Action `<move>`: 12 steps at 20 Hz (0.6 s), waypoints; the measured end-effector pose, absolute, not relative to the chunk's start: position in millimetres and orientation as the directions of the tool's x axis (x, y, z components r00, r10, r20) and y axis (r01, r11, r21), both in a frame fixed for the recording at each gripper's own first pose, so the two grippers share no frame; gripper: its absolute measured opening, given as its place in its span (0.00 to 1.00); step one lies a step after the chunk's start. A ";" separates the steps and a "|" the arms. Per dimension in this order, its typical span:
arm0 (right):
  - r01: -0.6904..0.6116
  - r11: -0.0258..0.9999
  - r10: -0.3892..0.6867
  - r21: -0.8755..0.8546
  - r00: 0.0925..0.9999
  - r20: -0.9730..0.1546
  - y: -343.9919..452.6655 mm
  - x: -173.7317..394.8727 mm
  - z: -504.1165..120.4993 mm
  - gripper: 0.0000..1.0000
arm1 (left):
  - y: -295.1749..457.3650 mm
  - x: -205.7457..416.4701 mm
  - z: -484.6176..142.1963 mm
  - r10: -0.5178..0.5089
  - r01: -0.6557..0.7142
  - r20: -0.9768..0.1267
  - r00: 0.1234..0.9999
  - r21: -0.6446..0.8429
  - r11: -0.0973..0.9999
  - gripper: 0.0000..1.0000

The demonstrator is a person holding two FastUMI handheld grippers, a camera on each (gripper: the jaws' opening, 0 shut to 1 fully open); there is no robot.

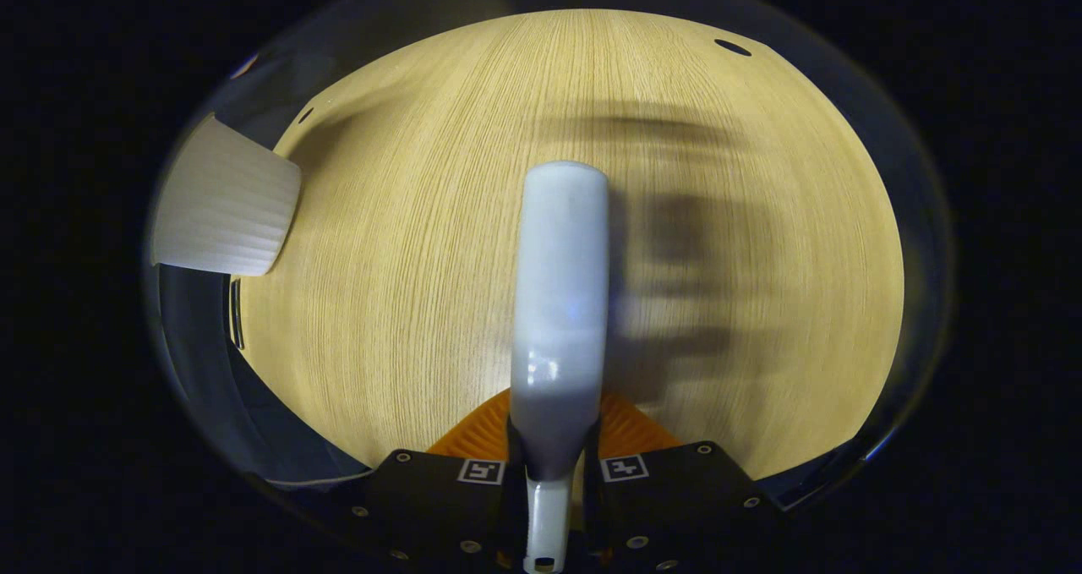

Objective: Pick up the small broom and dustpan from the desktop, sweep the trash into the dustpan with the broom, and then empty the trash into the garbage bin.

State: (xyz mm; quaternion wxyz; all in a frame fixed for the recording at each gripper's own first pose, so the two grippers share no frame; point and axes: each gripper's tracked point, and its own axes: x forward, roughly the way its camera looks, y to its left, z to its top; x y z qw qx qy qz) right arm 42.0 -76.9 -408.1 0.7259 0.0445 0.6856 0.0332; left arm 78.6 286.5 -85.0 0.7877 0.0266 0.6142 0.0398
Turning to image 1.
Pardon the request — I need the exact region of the white ribbed garbage bin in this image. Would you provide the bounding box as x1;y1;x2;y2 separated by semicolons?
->
150;113;303;278

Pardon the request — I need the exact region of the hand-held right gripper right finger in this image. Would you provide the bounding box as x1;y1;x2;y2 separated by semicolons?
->
582;388;784;571

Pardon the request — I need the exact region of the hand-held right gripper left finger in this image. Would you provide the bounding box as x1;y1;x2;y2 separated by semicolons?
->
351;388;527;571

